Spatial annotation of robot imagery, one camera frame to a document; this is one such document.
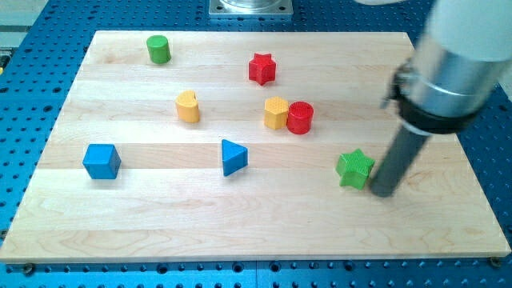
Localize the green cylinder block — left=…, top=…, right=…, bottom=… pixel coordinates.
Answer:
left=146, top=35, right=171, bottom=64

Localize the blue triangle block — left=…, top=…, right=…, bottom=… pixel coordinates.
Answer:
left=221, top=139, right=248, bottom=177

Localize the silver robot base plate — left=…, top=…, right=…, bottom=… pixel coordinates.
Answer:
left=209, top=0, right=294, bottom=17

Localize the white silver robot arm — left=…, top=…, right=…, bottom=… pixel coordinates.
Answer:
left=370, top=0, right=511, bottom=197

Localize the red cylinder block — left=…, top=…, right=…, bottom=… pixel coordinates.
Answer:
left=286, top=101, right=314, bottom=134

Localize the red star block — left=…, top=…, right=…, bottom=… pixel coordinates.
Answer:
left=248, top=53, right=277, bottom=86

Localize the yellow heart block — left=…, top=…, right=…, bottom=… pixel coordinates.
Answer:
left=175, top=90, right=200, bottom=123

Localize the green star block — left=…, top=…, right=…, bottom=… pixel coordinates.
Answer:
left=335, top=149, right=375, bottom=190

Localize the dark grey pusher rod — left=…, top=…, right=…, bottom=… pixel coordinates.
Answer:
left=370, top=122, right=431, bottom=198

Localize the blue cube block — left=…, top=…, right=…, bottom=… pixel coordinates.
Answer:
left=82, top=144, right=122, bottom=179

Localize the light wooden board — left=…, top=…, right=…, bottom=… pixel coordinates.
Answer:
left=1, top=30, right=510, bottom=263

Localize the yellow hexagon block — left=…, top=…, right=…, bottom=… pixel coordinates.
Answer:
left=264, top=97, right=289, bottom=130

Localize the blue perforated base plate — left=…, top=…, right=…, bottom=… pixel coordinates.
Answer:
left=1, top=1, right=511, bottom=287

